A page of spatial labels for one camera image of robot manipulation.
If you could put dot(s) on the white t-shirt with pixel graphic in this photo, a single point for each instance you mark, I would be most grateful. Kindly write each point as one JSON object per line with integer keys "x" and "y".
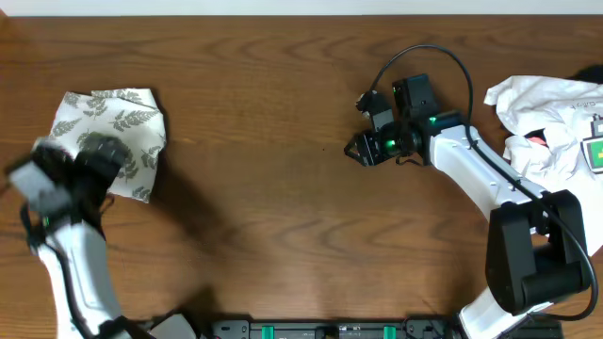
{"x": 556, "y": 138}

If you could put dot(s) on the white fern-print dress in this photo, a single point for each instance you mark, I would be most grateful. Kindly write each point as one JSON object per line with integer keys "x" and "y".
{"x": 132, "y": 116}

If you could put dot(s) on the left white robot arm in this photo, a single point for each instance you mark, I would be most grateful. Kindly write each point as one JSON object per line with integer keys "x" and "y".
{"x": 61, "y": 215}

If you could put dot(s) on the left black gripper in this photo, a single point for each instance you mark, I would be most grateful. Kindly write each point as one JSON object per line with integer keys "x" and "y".
{"x": 105, "y": 172}

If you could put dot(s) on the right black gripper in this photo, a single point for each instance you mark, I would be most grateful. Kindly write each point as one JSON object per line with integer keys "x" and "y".
{"x": 370, "y": 150}

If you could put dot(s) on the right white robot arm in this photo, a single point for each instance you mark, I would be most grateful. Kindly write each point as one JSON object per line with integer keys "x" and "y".
{"x": 536, "y": 249}

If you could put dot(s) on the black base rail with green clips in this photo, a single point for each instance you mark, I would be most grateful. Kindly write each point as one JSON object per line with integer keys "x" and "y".
{"x": 409, "y": 328}

